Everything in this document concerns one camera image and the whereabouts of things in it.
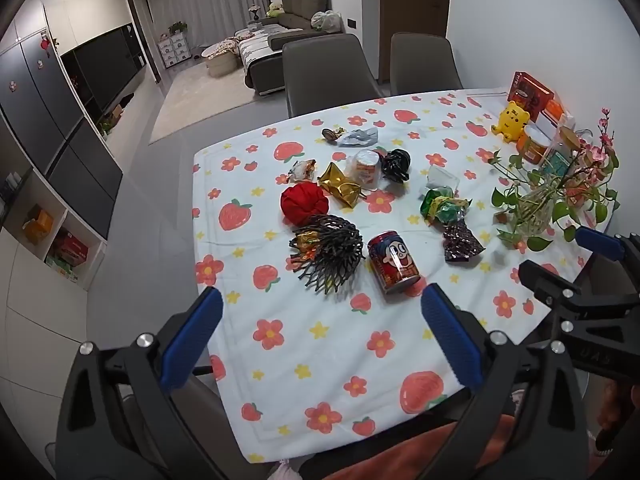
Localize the white plastic bag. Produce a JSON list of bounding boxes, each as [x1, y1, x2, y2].
[[311, 10, 343, 36]]

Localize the person's orange clothing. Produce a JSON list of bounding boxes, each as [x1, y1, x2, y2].
[[320, 415, 516, 480]]

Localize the orange cardboard box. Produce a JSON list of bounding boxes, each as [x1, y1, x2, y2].
[[22, 205, 53, 246]]

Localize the glass vase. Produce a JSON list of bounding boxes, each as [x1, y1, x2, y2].
[[515, 180, 561, 236]]

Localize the grey green sofa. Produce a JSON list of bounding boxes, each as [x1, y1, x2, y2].
[[240, 0, 346, 96]]

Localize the green snack wrapper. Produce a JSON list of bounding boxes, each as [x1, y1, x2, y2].
[[420, 186, 472, 225]]

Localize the black plastic bag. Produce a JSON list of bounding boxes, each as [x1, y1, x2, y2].
[[381, 148, 412, 184]]

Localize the grey curtain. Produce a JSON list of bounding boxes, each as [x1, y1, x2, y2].
[[145, 0, 271, 56]]

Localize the gold foil wrapper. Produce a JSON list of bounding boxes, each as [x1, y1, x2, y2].
[[318, 161, 363, 207]]

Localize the colourful candy wrapper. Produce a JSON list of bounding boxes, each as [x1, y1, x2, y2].
[[289, 227, 326, 267]]

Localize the yellow tiger toy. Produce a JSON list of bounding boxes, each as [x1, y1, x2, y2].
[[492, 101, 531, 143]]

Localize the red cardboard box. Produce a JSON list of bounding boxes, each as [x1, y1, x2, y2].
[[47, 230, 90, 281]]

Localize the red cartoon drink can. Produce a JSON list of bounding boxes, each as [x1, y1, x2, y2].
[[367, 231, 422, 295]]

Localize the red label jar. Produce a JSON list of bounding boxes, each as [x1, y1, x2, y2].
[[565, 180, 596, 211]]

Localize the plastic cup with white lid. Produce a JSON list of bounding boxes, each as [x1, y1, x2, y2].
[[345, 149, 388, 192]]

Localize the round beige ottoman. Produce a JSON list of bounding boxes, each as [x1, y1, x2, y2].
[[205, 40, 241, 78]]

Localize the glass jar teal label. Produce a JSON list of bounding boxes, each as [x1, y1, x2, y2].
[[540, 125, 591, 181]]

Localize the grey dining chair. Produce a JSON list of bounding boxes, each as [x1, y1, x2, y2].
[[282, 35, 383, 118], [390, 32, 463, 96]]

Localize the person's right hand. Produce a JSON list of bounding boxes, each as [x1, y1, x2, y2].
[[597, 380, 640, 456]]

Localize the patterned sofa blanket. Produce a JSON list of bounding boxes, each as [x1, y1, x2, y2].
[[235, 22, 296, 63]]

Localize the orange jar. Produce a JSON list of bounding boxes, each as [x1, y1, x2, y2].
[[517, 127, 556, 166]]

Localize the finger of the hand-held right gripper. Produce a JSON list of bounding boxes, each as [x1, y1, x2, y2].
[[574, 226, 640, 267], [518, 259, 640, 322]]

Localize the brown door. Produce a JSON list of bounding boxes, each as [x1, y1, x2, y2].
[[378, 0, 451, 83]]

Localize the black cabinet doors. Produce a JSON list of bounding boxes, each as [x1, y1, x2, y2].
[[0, 30, 123, 241]]

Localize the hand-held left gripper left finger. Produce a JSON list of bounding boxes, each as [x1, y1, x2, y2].
[[55, 286, 231, 480]]

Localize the pink artificial flowers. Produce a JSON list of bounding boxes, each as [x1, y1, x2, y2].
[[575, 107, 621, 181]]

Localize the white printed paper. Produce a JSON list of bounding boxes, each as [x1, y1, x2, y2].
[[337, 127, 379, 148]]

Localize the orange white snack wrapper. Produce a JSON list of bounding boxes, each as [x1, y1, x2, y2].
[[290, 159, 319, 182]]

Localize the black television wall unit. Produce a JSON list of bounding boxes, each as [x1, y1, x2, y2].
[[60, 22, 148, 111]]

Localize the red cloth ball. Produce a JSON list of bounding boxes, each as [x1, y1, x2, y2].
[[280, 183, 330, 227]]

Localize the green leafy plant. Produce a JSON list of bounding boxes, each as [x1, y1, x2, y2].
[[487, 150, 621, 253]]

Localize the floral strawberry tablecloth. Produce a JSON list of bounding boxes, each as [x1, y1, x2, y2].
[[191, 87, 591, 466]]

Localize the black mesh net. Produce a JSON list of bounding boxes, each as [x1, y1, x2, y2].
[[295, 215, 367, 295]]

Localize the beige rug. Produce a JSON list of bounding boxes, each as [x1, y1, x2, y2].
[[149, 55, 291, 146]]

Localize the dark purple wrapper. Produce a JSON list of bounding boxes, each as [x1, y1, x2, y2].
[[442, 222, 486, 264]]

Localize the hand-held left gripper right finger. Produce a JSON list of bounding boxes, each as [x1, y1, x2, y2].
[[420, 282, 596, 480]]

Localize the white drawer cabinet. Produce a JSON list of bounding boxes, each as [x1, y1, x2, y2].
[[158, 32, 191, 66]]

